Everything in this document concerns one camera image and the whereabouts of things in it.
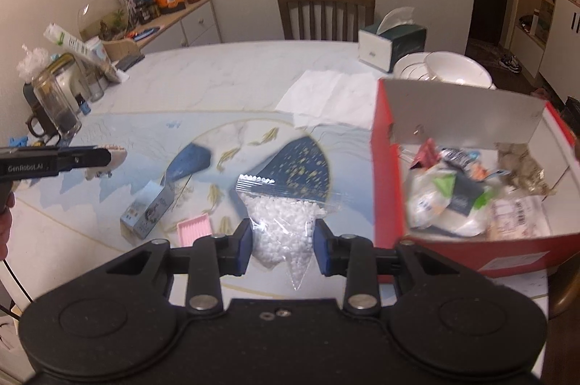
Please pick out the glass pitcher metal rim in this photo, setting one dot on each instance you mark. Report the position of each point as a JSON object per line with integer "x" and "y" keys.
{"x": 72, "y": 72}

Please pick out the pink flat plastic case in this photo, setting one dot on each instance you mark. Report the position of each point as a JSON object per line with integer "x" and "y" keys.
{"x": 195, "y": 230}

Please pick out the dark sneakers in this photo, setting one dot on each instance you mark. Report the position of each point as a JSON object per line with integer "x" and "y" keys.
{"x": 510, "y": 62}

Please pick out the long white green box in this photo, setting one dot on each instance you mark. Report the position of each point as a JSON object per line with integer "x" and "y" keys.
{"x": 72, "y": 43}

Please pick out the tall glass jar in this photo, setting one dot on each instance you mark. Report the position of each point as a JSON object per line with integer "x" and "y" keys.
{"x": 56, "y": 104}

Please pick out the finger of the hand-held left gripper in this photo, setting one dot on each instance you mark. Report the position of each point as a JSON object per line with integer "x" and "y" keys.
{"x": 84, "y": 158}

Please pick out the grey blue small carton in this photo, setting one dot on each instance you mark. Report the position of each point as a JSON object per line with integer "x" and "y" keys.
{"x": 149, "y": 210}

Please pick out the dark glossy wrapper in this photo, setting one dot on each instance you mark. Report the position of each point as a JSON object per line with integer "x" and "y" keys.
{"x": 457, "y": 157}

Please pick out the red small packet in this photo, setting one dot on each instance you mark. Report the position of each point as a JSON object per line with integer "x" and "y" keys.
{"x": 426, "y": 156}

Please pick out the red cardboard box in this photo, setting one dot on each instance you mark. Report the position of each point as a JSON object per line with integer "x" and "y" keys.
{"x": 389, "y": 185}

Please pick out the glass dome with plant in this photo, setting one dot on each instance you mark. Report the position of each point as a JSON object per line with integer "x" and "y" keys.
{"x": 106, "y": 22}

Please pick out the zip bag of white beads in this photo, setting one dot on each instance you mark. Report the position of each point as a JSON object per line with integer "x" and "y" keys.
{"x": 281, "y": 222}

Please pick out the pink printed snack packet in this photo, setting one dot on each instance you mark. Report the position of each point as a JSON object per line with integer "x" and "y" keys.
{"x": 516, "y": 217}

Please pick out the small glass cup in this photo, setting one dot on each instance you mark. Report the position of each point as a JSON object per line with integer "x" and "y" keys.
{"x": 93, "y": 88}

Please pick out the blue printed box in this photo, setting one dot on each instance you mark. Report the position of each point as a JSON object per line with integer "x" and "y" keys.
{"x": 133, "y": 2}

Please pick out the person's left hand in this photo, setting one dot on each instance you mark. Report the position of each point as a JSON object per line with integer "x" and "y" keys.
{"x": 3, "y": 235}

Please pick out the clear plastic bag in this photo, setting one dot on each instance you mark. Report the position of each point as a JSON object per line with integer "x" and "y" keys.
{"x": 31, "y": 58}

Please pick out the white green packet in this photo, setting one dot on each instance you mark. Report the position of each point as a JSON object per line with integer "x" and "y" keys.
{"x": 428, "y": 199}

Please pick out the white packet dark label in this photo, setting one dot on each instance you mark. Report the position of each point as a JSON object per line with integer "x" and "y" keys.
{"x": 466, "y": 203}

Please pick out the green white tissue box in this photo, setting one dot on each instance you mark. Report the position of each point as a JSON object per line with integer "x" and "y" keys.
{"x": 376, "y": 49}

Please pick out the silver foil packet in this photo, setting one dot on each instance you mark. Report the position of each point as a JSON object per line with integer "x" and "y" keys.
{"x": 521, "y": 167}

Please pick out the white plate gold rim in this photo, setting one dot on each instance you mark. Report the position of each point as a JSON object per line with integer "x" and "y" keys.
{"x": 408, "y": 70}

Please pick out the white bowl gold rim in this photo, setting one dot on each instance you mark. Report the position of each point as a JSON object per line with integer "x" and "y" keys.
{"x": 453, "y": 70}

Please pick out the blue orange pens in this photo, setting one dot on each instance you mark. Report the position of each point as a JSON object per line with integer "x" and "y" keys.
{"x": 142, "y": 34}

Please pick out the black flat case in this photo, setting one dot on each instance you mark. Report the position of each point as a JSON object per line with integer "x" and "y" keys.
{"x": 130, "y": 61}

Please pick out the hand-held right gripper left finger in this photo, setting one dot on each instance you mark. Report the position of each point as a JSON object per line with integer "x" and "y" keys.
{"x": 244, "y": 248}

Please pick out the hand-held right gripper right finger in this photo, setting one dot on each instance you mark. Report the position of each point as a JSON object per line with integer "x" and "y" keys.
{"x": 321, "y": 250}

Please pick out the white two-door cabinet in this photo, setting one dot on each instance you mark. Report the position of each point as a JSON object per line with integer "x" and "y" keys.
{"x": 562, "y": 45}

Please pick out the white wooden sideboard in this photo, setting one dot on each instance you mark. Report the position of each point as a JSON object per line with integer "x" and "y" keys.
{"x": 199, "y": 27}

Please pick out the blue crumpled item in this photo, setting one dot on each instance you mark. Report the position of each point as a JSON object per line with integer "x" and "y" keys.
{"x": 20, "y": 141}

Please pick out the white paper tissue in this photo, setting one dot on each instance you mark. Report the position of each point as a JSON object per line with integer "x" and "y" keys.
{"x": 326, "y": 90}
{"x": 326, "y": 121}

